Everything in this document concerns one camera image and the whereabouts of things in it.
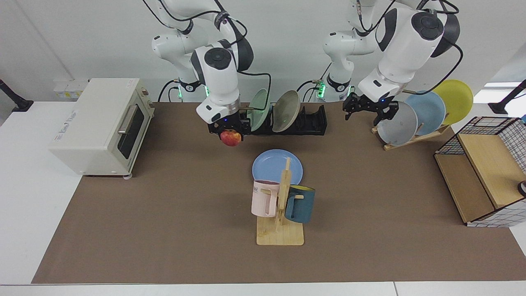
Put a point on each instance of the red yellow apple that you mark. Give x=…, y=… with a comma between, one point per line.
x=231, y=138

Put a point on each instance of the grey plate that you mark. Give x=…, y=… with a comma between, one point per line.
x=396, y=125

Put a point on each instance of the green plate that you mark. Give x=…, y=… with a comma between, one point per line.
x=259, y=113

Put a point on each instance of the black dish rack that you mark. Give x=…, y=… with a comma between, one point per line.
x=314, y=121

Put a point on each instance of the wooden plate rack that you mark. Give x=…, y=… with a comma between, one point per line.
x=411, y=142

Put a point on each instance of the light blue plate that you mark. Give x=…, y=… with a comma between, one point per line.
x=429, y=109

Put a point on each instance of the beige plate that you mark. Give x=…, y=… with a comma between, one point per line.
x=287, y=111

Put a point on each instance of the yellow plate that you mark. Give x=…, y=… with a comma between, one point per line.
x=456, y=98

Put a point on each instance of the pink cup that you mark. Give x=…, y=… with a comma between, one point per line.
x=261, y=201

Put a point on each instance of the dark teal cup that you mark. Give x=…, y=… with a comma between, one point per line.
x=302, y=207

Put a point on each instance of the brown table cloth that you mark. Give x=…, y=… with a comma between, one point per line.
x=164, y=213

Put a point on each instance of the black stand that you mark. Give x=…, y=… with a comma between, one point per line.
x=499, y=107
x=22, y=105

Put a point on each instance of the wooden cup stand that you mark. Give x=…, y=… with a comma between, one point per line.
x=279, y=236

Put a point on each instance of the pale toaster oven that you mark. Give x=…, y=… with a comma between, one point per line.
x=90, y=131

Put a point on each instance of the dark round object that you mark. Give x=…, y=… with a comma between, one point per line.
x=523, y=189

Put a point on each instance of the white wall sockets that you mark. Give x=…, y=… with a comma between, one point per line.
x=70, y=88

